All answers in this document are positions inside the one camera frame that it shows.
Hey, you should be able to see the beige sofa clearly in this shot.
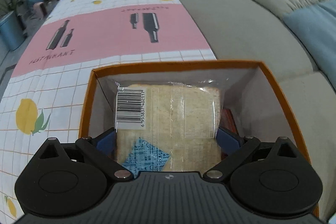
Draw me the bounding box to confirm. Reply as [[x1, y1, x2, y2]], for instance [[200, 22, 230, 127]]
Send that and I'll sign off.
[[180, 0, 335, 220]]

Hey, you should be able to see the light blue cushion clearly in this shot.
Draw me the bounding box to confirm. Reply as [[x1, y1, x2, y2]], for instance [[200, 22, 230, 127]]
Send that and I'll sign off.
[[283, 0, 336, 86]]

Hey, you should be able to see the sliced bread pack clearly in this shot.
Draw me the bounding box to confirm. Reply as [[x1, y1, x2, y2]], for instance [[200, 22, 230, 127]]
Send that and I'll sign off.
[[115, 83, 222, 176]]

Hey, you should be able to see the blue round bin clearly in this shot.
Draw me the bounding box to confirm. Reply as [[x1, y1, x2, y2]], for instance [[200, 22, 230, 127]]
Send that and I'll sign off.
[[0, 11, 25, 51]]

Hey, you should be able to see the pink white lemon tablecloth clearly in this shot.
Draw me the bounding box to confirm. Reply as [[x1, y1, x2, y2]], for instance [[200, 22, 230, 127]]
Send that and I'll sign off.
[[1, 0, 215, 223]]

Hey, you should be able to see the red orange snack packet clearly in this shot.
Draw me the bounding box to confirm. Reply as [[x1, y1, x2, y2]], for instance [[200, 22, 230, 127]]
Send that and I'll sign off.
[[216, 109, 241, 160]]

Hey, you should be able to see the orange white cardboard box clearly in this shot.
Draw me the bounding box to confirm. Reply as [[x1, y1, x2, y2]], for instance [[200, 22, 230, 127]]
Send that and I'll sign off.
[[78, 59, 320, 217]]

